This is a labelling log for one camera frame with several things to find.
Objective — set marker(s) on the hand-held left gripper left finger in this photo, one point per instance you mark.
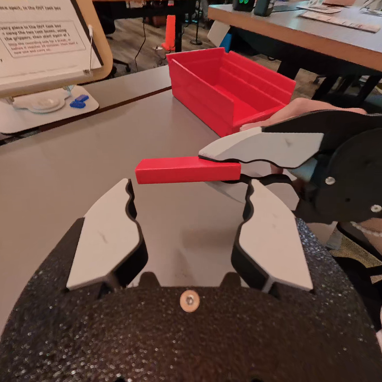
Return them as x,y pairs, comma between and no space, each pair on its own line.
104,238

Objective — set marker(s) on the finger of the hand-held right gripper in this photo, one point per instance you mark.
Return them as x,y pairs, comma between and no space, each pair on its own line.
268,146
232,189

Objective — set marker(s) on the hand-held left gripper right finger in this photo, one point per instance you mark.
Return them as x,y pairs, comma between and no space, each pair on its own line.
274,238

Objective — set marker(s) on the red rectangular block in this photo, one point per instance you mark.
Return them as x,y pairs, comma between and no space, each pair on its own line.
185,170

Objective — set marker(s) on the red plastic bin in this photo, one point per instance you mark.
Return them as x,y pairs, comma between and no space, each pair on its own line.
197,86

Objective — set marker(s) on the person's right hand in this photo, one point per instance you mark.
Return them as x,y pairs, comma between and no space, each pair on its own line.
298,106

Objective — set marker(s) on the white box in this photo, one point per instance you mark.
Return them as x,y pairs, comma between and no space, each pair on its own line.
216,32

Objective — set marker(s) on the white base board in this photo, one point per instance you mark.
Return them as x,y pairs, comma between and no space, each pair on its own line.
83,115

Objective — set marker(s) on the dark blue device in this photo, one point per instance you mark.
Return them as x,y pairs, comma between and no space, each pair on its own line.
264,7

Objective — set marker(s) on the blue plastic clip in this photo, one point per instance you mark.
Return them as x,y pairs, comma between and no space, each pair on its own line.
78,102

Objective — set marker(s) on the black device green lights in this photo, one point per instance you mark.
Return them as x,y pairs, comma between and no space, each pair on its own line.
244,4

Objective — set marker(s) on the paper strips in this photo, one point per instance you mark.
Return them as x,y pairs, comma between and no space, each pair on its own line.
340,21

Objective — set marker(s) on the orange traffic cone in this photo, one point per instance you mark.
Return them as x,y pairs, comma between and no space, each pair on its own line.
170,32

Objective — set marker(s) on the printed instruction sheet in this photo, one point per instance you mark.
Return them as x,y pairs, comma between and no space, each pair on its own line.
35,41

